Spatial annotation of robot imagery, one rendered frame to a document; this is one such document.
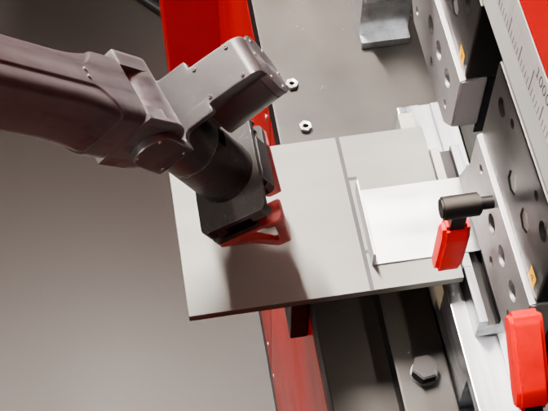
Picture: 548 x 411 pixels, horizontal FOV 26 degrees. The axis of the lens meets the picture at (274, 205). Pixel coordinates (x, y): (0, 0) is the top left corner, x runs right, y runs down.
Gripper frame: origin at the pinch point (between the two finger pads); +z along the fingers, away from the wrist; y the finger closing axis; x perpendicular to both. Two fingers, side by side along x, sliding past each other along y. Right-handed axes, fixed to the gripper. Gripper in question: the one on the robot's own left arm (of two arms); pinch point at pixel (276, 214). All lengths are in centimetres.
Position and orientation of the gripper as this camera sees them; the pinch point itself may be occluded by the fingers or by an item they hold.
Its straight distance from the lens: 112.2
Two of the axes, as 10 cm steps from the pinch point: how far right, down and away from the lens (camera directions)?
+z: 4.9, 3.9, 7.7
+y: -1.6, -8.3, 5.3
